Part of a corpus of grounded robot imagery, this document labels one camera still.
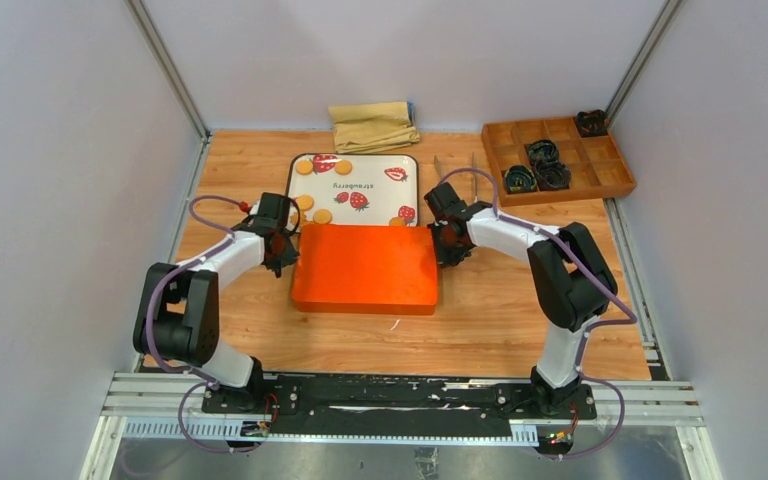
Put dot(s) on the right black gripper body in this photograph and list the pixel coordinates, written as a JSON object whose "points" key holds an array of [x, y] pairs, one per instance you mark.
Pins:
{"points": [[447, 251]]}

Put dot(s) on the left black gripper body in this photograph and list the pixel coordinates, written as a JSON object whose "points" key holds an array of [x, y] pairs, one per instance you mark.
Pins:
{"points": [[288, 254]]}

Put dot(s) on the metal tweezers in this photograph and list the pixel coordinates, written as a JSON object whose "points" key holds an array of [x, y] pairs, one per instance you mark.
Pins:
{"points": [[471, 168]]}

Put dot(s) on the orange box lid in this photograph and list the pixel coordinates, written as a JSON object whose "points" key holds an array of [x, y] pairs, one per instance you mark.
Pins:
{"points": [[378, 270]]}

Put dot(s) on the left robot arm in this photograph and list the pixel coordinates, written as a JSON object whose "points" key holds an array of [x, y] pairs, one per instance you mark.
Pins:
{"points": [[178, 318]]}

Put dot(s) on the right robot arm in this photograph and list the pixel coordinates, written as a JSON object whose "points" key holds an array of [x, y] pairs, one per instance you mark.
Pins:
{"points": [[572, 281]]}

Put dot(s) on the strawberry print white tray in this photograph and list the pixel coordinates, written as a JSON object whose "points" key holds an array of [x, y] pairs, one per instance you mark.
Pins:
{"points": [[379, 188]]}

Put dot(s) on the wooden compartment organizer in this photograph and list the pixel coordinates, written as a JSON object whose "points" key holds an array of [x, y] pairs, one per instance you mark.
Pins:
{"points": [[597, 165]]}

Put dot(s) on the folded beige cloth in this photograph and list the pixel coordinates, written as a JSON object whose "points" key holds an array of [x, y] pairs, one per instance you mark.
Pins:
{"points": [[373, 128]]}

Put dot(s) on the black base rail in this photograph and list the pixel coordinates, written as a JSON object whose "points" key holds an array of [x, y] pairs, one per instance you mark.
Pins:
{"points": [[389, 406]]}

